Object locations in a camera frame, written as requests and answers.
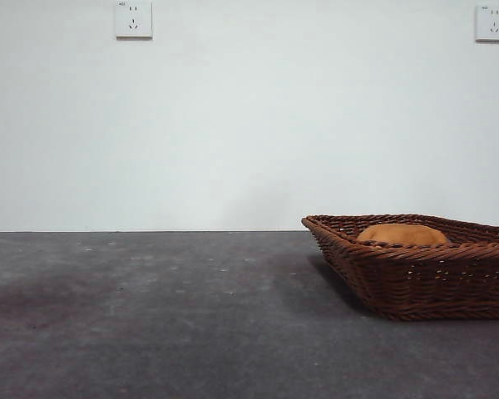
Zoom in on brown wicker basket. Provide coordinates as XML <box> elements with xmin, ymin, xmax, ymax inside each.
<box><xmin>301</xmin><ymin>214</ymin><xmax>499</xmax><ymax>322</ymax></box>

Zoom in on white wall socket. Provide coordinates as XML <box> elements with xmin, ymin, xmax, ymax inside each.
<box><xmin>475</xmin><ymin>4</ymin><xmax>499</xmax><ymax>42</ymax></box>
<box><xmin>116</xmin><ymin>0</ymin><xmax>154</xmax><ymax>41</ymax></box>

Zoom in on brown potato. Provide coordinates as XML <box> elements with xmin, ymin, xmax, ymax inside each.
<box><xmin>356</xmin><ymin>223</ymin><xmax>449</xmax><ymax>246</ymax></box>

